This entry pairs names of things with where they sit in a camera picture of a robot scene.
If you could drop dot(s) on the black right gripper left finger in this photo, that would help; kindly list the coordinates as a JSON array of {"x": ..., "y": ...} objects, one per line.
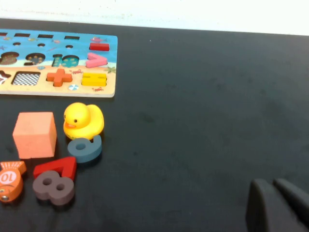
[{"x": 268, "y": 210}]

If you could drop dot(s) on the salmon orange foam cube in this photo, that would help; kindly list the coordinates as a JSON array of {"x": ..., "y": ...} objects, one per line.
[{"x": 33, "y": 135}]

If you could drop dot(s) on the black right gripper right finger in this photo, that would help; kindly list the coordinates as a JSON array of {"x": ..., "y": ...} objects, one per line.
[{"x": 295, "y": 195}]

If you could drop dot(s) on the orange wooden fish ten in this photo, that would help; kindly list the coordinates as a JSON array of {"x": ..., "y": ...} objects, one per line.
[{"x": 13, "y": 186}]

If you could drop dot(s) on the brown number eight piece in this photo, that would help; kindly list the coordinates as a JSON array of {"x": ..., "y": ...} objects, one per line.
[{"x": 39, "y": 188}]

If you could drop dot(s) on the orange plus sign piece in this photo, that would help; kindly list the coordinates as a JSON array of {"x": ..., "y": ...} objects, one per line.
[{"x": 59, "y": 77}]

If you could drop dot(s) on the colourful wooden puzzle board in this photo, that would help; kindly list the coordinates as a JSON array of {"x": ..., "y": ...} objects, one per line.
[{"x": 82, "y": 48}]

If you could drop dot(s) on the red number seven piece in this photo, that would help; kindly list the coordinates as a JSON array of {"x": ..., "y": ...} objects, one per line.
[{"x": 67, "y": 166}]

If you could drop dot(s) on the yellow rubber duck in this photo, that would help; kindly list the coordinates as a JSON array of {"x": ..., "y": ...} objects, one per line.
[{"x": 84, "y": 120}]

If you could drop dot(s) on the pink greater-than sign piece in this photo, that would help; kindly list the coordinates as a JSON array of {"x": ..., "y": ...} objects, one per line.
[{"x": 93, "y": 61}]

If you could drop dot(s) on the yellow equals sign piece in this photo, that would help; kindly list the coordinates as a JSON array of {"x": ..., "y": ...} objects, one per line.
[{"x": 88, "y": 79}]

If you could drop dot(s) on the blue-grey number nine piece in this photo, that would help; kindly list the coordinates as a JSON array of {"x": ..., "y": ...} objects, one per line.
[{"x": 90, "y": 151}]

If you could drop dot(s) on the red minus sign piece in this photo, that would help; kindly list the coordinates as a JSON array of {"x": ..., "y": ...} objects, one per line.
[{"x": 99, "y": 47}]

